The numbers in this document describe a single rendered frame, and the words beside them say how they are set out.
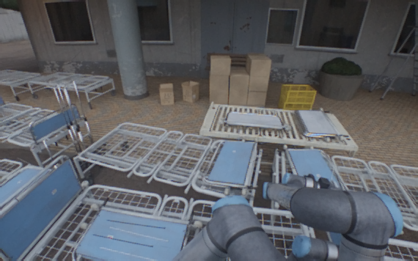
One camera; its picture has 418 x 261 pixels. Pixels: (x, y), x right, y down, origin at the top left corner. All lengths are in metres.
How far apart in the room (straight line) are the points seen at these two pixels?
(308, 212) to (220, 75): 3.81
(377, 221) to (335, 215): 0.10
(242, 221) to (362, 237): 0.32
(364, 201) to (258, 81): 3.88
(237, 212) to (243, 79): 3.85
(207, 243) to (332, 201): 0.36
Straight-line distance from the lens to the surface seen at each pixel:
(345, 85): 5.99
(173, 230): 1.60
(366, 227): 0.67
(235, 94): 4.41
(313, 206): 0.64
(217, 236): 0.63
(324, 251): 1.07
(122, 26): 5.06
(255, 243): 0.57
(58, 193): 2.02
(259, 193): 2.65
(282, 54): 6.73
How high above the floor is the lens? 1.89
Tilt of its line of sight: 30 degrees down
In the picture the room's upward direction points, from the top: straight up
